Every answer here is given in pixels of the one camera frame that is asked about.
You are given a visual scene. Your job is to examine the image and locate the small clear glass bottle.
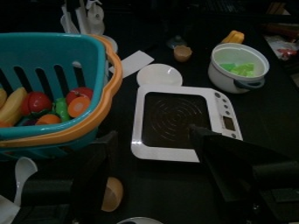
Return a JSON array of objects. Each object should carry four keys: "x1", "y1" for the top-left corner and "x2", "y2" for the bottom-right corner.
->
[{"x1": 165, "y1": 35, "x2": 188, "y2": 50}]

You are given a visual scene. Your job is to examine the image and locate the white toy pot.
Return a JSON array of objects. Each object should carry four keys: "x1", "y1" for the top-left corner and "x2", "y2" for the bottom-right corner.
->
[{"x1": 207, "y1": 42, "x2": 271, "y2": 95}]

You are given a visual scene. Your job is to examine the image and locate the green toy pepper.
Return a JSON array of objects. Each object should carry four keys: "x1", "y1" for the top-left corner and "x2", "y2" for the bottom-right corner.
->
[{"x1": 53, "y1": 97, "x2": 72, "y2": 123}]

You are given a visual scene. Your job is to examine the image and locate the orange toy carrot slice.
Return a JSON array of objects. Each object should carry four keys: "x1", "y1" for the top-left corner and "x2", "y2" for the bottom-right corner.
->
[{"x1": 66, "y1": 96, "x2": 92, "y2": 118}]

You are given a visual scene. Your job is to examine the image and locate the white toy utensil rack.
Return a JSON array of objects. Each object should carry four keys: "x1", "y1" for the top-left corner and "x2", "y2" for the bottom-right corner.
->
[{"x1": 60, "y1": 0, "x2": 106, "y2": 36}]

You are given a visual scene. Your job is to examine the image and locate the yellow toy banana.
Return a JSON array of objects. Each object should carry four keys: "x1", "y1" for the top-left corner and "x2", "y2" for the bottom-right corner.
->
[{"x1": 0, "y1": 86, "x2": 29, "y2": 127}]

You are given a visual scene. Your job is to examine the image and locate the tan wooden toy spoon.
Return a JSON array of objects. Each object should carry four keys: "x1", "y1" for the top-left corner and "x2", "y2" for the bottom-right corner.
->
[{"x1": 100, "y1": 176, "x2": 125, "y2": 213}]

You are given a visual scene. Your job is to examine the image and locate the white paper card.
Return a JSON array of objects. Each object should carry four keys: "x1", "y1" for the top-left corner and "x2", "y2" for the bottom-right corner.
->
[{"x1": 106, "y1": 50, "x2": 155, "y2": 79}]

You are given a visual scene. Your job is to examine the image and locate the white plastic spoon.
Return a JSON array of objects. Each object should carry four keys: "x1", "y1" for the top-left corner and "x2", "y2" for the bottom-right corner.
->
[{"x1": 13, "y1": 156, "x2": 38, "y2": 207}]

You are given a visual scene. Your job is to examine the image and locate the green toy vegetable pieces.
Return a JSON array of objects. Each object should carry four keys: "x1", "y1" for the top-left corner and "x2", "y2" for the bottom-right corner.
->
[{"x1": 219, "y1": 62, "x2": 256, "y2": 78}]

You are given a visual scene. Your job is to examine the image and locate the white toy induction cooktop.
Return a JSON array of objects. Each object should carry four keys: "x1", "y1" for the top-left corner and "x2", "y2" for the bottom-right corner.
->
[{"x1": 129, "y1": 83, "x2": 244, "y2": 164}]

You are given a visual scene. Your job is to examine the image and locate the teal toy shopping basket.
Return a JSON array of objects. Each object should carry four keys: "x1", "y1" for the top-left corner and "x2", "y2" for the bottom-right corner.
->
[{"x1": 0, "y1": 31, "x2": 114, "y2": 161}]

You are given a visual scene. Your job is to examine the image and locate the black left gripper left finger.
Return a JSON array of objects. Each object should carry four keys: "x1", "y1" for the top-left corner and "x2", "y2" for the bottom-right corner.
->
[{"x1": 21, "y1": 129, "x2": 118, "y2": 224}]

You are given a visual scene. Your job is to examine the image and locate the white round bowl rim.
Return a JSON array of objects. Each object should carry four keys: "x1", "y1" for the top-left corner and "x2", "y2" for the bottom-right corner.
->
[{"x1": 116, "y1": 216, "x2": 164, "y2": 224}]

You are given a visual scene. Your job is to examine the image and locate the red toy apple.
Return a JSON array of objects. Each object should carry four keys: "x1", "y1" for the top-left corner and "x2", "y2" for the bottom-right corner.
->
[{"x1": 64, "y1": 86, "x2": 94, "y2": 106}]

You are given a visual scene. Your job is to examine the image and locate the red and white package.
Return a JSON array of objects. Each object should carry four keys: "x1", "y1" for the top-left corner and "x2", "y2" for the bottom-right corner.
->
[{"x1": 264, "y1": 34, "x2": 299, "y2": 61}]

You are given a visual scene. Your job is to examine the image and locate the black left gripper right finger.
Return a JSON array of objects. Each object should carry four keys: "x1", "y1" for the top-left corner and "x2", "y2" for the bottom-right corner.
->
[{"x1": 188, "y1": 123, "x2": 299, "y2": 224}]

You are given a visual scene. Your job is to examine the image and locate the small orange toy cup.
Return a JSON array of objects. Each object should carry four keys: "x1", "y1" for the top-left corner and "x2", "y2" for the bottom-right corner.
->
[{"x1": 172, "y1": 45, "x2": 193, "y2": 63}]

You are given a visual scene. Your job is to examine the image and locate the red toy tomato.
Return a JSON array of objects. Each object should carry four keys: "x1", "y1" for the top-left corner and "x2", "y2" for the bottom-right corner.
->
[{"x1": 20, "y1": 91, "x2": 53, "y2": 116}]

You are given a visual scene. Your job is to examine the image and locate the orange toy fruit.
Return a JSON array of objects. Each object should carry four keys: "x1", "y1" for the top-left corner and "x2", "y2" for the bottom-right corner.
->
[{"x1": 34, "y1": 114, "x2": 61, "y2": 126}]

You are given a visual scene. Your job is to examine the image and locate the white round plate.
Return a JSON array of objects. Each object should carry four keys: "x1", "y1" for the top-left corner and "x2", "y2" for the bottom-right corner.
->
[{"x1": 135, "y1": 63, "x2": 184, "y2": 88}]

